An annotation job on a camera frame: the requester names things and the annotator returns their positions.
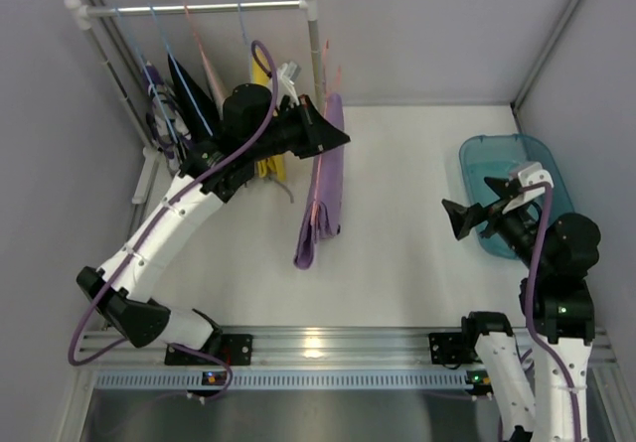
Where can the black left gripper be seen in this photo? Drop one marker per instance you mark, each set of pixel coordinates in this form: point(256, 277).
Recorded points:
point(304, 131)

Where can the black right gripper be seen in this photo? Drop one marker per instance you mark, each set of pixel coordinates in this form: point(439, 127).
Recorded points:
point(486, 215)

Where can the pink wire hanger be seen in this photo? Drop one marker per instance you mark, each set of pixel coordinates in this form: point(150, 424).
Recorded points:
point(199, 40)
point(330, 86)

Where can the purple trousers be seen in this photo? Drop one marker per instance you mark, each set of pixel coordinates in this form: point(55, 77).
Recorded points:
point(322, 216)

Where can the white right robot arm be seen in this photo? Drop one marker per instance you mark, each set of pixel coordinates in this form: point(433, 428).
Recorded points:
point(542, 395)

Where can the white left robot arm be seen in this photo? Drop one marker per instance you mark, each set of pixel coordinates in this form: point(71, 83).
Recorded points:
point(254, 126)

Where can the teal transparent plastic basin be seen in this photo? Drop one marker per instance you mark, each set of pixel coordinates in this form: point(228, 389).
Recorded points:
point(497, 156)

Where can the yellow garment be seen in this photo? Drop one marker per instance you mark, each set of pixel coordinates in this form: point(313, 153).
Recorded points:
point(272, 167)

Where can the grey beige garment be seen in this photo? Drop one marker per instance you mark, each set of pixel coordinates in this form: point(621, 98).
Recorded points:
point(221, 94)

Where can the black garment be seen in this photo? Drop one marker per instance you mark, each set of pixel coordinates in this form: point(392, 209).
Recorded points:
point(198, 110)

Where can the purple white patterned garment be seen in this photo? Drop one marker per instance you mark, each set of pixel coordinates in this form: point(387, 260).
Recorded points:
point(174, 156)

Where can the white clothes rack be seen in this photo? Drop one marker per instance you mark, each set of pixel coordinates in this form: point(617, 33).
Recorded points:
point(83, 15)

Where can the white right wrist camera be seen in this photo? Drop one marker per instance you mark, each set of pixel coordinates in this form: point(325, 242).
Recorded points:
point(531, 174)

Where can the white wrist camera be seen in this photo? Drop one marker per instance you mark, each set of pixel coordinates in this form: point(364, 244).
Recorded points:
point(287, 75)
point(531, 174)

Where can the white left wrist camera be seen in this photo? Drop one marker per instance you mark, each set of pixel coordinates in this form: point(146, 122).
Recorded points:
point(287, 75)

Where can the aluminium mounting rail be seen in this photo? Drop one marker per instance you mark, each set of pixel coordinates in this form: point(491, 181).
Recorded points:
point(287, 358)

